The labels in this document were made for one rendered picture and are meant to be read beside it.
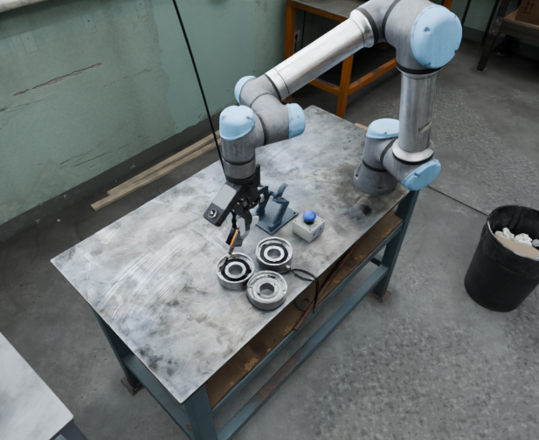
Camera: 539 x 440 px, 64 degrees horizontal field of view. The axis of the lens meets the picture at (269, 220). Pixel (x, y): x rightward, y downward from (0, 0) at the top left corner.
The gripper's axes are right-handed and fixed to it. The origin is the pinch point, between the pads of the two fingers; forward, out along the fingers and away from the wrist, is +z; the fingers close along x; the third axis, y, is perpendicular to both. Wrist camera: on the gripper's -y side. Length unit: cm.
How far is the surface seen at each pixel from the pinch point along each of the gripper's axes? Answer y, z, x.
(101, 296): -32.9, 13.0, 19.4
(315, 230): 22.7, 9.9, -9.4
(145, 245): -14.1, 13.0, 25.8
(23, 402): -61, 25, 16
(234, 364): -14.5, 38.1, -10.7
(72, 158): 17, 64, 155
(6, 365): -60, 25, 28
